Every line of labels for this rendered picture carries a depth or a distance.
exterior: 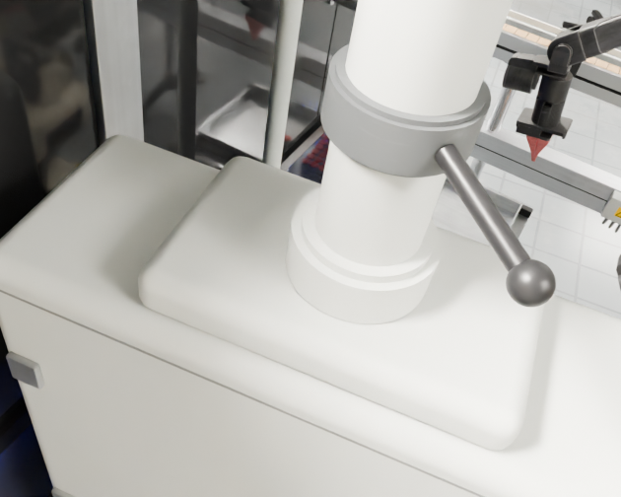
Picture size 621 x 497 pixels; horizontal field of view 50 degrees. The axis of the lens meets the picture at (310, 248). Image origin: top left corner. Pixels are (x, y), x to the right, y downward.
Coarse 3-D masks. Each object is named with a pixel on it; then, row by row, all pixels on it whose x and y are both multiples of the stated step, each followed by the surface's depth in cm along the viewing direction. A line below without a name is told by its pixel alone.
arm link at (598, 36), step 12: (588, 24) 124; (600, 24) 121; (612, 24) 120; (564, 36) 124; (576, 36) 123; (588, 36) 122; (600, 36) 121; (612, 36) 121; (552, 48) 126; (576, 48) 124; (588, 48) 123; (600, 48) 122; (612, 48) 122; (576, 60) 125
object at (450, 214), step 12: (444, 192) 163; (492, 192) 161; (444, 204) 160; (456, 204) 161; (504, 204) 161; (516, 204) 159; (432, 216) 156; (444, 216) 157; (456, 216) 158; (468, 216) 158; (504, 216) 160; (516, 216) 155; (444, 228) 154; (456, 228) 155; (468, 228) 155; (480, 240) 153
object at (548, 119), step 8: (536, 96) 135; (536, 104) 134; (544, 104) 133; (552, 104) 132; (560, 104) 132; (528, 112) 140; (536, 112) 135; (544, 112) 134; (552, 112) 133; (560, 112) 134; (520, 120) 137; (528, 120) 137; (536, 120) 136; (544, 120) 135; (552, 120) 134; (560, 120) 137; (568, 120) 137; (536, 128) 136; (544, 128) 135; (552, 128) 135; (560, 128) 135; (568, 128) 135; (560, 136) 135
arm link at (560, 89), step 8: (536, 72) 130; (544, 72) 130; (552, 72) 130; (568, 72) 129; (536, 80) 132; (544, 80) 130; (552, 80) 129; (560, 80) 129; (568, 80) 129; (544, 88) 131; (552, 88) 130; (560, 88) 129; (568, 88) 130; (544, 96) 132; (552, 96) 131; (560, 96) 131
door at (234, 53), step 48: (144, 0) 62; (192, 0) 69; (240, 0) 77; (144, 48) 65; (192, 48) 73; (240, 48) 82; (144, 96) 69; (192, 96) 77; (240, 96) 88; (192, 144) 83; (240, 144) 95; (288, 144) 112
